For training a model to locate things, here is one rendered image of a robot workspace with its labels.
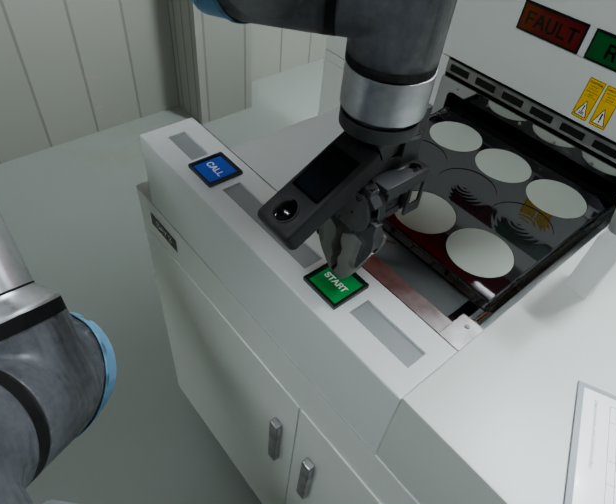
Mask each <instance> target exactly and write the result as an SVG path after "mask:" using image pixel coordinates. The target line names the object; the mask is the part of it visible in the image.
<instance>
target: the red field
mask: <svg viewBox="0 0 616 504"><path fill-rule="evenodd" d="M519 27H521V28H524V29H526V30H528V31H530V32H533V33H535V34H537V35H539V36H542V37H544V38H546V39H548V40H551V41H553V42H555V43H557V44H560V45H562V46H564V47H566V48H569V49H571V50H573V51H575V50H576V48H577V46H578V44H579V42H580V40H581V38H582V36H583V34H584V32H585V30H586V26H584V25H581V24H579V23H577V22H574V21H572V20H569V19H567V18H564V17H562V16H560V15H557V14H555V13H552V12H550V11H548V10H545V9H543V8H540V7H538V6H535V5H533V4H531V3H528V2H527V5H526V8H525V10H524V13H523V15H522V18H521V21H520V23H519Z"/></svg>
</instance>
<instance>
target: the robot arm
mask: <svg viewBox="0 0 616 504"><path fill-rule="evenodd" d="M192 2H193V3H194V5H195V6H196V7H197V9H199V10H200V11H201V12H202V13H204V14H207V15H211V16H216V17H220V18H225V19H227V20H229V21H231V22H233V23H237V24H249V23H253V24H259V25H265V26H272V27H278V28H284V29H291V30H297V31H303V32H310V33H316V34H322V35H330V36H340V37H347V43H346V51H345V64H344V71H343V78H342V85H341V92H340V99H339V100H340V103H341V104H340V111H339V123H340V125H341V127H342V128H343V130H344V131H343V132H342V133H341V134H340V135H339V136H338V137H337V138H336V139H335V140H334V141H333V142H331V143H330V144H329V145H328V146H327V147H326V148H325V149H324V150H323V151H322V152H321V153H319V154H318V155H317V156H316V157H315V158H314V159H313V160H312V161H311V162H310V163H309V164H307V165H306V166H305V167H304V168H303V169H302V170H301V171H300V172H299V173H298V174H297V175H296V176H294V177H293V178H292V179H291V180H290V181H289V182H288V183H287V184H286V185H285V186H284V187H282V188H281V189H280V190H279V191H278V192H277V193H276V194H275V195H274V196H273V197H272V198H270V199H269V200H268V201H267V202H266V203H265V204H264V205H263V206H262V207H261V208H260V209H259V210H258V213H257V214H258V217H259V219H260V220H261V221H262V223H263V224H264V225H265V226H266V227H267V228H268V229H269V230H270V231H271V232H272V233H273V234H274V235H275V236H276V237H277V238H278V239H279V240H280V241H281V242H282V243H283V244H284V245H285V246H286V247H287V248H288V249H290V250H296V249H297V248H298V247H299V246H300V245H302V244H303V243H304V242H305V241H306V240H307V239H308V238H309V237H310V236H311V235H312V234H313V233H314V232H315V231H317V234H319V239H320V243H321V247H322V250H323V253H324V255H325V258H326V261H327V263H328V266H329V268H330V269H331V271H332V272H333V273H334V274H335V275H337V277H338V278H339V279H342V278H346V277H348V276H350V275H352V274H353V273H355V272H356V271H357V270H358V269H359V268H360V267H361V266H362V265H363V264H364V263H365V261H366V260H367V259H368V258H370V257H371V256H372V255H373V254H375V253H376V252H377V251H378V250H379V249H380V248H381V247H382V246H383V245H384V243H385V241H386V235H385V234H384V233H383V229H382V226H383V223H382V222H381V220H382V219H383V218H384V219H385V218H387V217H389V216H390V215H392V214H394V213H396V212H397V211H398V209H401V208H403V209H402V213H401V215H403V216H404V215H406V214H407V213H409V212H411V211H413V210H414V209H416V208H418V205H419V202H420V199H421V196H422V193H423V190H424V187H425V183H426V180H427V177H428V174H429V171H430V167H428V166H427V165H425V164H424V163H422V162H421V161H419V159H418V156H419V152H420V149H421V146H422V142H423V139H424V136H425V132H426V129H427V125H428V122H429V119H430V115H431V112H432V108H433V105H431V104H429V101H430V97H431V94H432V90H433V87H434V83H435V80H436V76H437V73H438V66H439V62H440V59H441V55H442V52H443V48H444V45H445V41H446V38H447V35H448V31H449V28H450V24H451V21H452V17H453V14H454V10H455V7H456V3H457V0H192ZM417 167H419V168H420V170H419V169H418V168H417ZM419 183H421V185H420V188H419V191H418V194H417V197H416V199H415V200H414V201H412V202H410V203H409V201H410V198H411V195H412V191H413V188H414V186H416V185H417V184H419ZM341 250H342V251H341ZM115 380H116V359H115V354H114V351H113V348H112V345H111V343H110V341H109V339H108V337H107V336H106V334H105V333H104V332H103V330H102V329H101V328H100V327H99V326H98V325H97V324H96V323H94V322H93V321H91V320H90V321H87V320H86V319H84V316H83V315H81V314H78V313H74V312H69V311H68V309H67V307H66V305H65V303H64V301H63V299H62V297H61V295H60V293H59V292H57V291H54V290H51V289H48V288H46V287H43V286H40V285H38V284H37V283H36V282H35V281H34V280H33V279H32V277H31V275H30V273H29V271H28V268H27V266H26V264H25V262H24V260H23V258H22V256H21V254H20V252H19V250H18V248H17V246H16V244H15V242H14V240H13V238H12V236H11V234H10V232H9V230H8V228H7V226H6V224H5V222H4V220H3V218H2V216H1V214H0V504H33V502H32V500H31V499H30V497H29V495H28V494H27V492H26V490H25V489H26V488H27V487H28V486H29V484H30V483H31V482H32V481H33V480H34V479H36V478H37V476H38V475H39V474H40V473H41V472H42V471H43V470H44V469H45V468H46V467H47V466H48V465H49V464H50V463H51V462H52V461H53V460H54V459H55V458H56V457H57V456H58V455H59V454H60V453H61V452H62V451H63V450H64V449H65V448H66V447H67V446H68V445H69V444H70V443H71V442H72V441H73V440H74V439H75V438H77V437H78V436H80V435H81V434H82V433H83V432H84V431H85V430H87V429H88V428H89V426H90V425H91V424H92V423H93V422H94V420H95V419H96V417H97V416H98V414H99V412H100V411H101V409H102V408H103V407H104V406H105V404H106V403H107V401H108V400H109V398H110V396H111V394H112V391H113V388H114V385H115Z"/></svg>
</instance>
